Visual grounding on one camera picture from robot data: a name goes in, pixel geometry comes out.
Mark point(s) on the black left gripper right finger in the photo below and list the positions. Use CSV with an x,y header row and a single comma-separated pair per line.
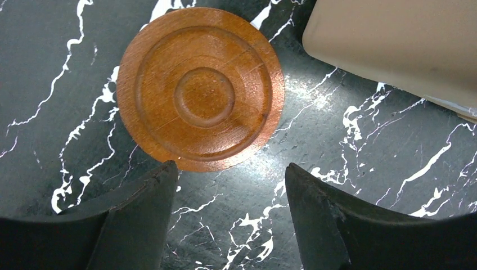
x,y
336,230

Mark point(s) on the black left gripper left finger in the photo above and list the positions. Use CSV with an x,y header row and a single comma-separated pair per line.
x,y
125,228

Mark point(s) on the tan plastic tool case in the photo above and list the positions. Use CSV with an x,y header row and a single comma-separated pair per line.
x,y
426,48

